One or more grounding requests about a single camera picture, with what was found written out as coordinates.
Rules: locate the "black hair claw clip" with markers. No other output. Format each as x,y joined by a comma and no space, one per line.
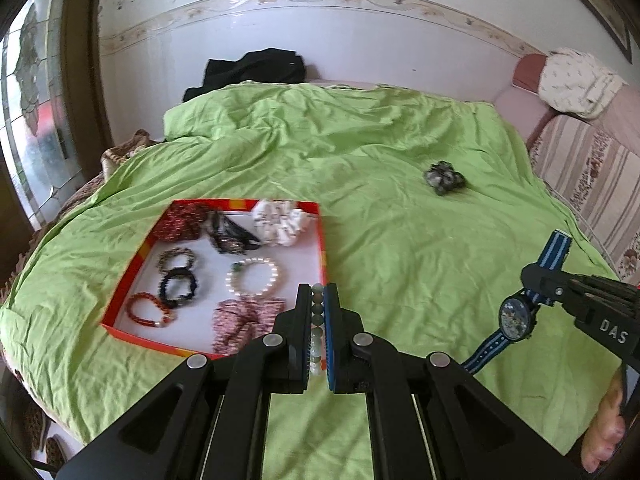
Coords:
227,237

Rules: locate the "pink plaid scrunchie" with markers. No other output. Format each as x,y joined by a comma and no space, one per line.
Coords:
236,322

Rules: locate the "green bed sheet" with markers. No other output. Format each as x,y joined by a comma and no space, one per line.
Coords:
425,272

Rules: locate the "white patterned cloth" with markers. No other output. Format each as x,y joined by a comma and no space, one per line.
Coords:
574,82

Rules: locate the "grey sheer scrunchie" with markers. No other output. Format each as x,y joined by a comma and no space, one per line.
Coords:
443,178

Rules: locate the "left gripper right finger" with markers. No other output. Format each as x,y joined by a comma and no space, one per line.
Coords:
429,418

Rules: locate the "stained glass window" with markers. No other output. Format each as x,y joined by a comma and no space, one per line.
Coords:
36,142

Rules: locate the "red dotted scrunchie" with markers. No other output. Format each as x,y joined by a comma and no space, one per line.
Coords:
181,221

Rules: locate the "person right hand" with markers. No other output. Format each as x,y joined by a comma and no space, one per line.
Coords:
606,429

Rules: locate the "white dotted scrunchie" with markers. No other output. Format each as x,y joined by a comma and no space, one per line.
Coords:
279,222

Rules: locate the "pink pillow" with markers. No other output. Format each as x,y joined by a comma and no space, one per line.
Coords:
520,105

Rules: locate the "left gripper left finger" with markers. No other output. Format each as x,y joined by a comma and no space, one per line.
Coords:
207,419

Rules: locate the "red jewelry tray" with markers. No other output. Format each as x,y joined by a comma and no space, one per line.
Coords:
193,329

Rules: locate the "blue striped strap watch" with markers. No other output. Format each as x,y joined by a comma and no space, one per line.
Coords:
517,313

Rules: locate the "black garment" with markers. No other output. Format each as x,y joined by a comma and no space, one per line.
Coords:
273,66

